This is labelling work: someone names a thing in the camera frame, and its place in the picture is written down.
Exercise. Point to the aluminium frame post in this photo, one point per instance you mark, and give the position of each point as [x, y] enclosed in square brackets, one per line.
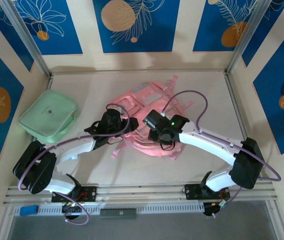
[246, 35]
[27, 37]

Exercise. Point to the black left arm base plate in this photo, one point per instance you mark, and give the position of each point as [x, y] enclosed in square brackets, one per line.
[89, 193]

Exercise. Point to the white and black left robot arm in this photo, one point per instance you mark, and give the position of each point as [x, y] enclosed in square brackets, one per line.
[77, 148]

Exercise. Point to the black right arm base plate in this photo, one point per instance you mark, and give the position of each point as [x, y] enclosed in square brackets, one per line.
[193, 191]

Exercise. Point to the mint green zip pouch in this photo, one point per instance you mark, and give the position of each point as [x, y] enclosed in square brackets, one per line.
[44, 112]

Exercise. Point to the light blue tissue pack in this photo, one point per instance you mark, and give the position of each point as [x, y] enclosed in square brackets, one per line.
[72, 158]

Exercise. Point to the pink student backpack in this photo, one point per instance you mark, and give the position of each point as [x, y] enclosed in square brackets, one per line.
[146, 147]

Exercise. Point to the dark grey rectangular device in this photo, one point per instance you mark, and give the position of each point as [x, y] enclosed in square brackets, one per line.
[118, 213]

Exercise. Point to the aluminium front rail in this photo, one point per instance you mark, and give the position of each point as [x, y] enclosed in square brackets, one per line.
[144, 192]

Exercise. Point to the black connector board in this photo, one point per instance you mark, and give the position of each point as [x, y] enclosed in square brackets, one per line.
[210, 211]
[72, 208]

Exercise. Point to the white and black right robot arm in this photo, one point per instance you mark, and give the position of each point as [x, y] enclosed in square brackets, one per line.
[206, 142]

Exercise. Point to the small blue block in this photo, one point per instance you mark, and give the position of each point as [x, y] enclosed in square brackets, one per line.
[28, 210]

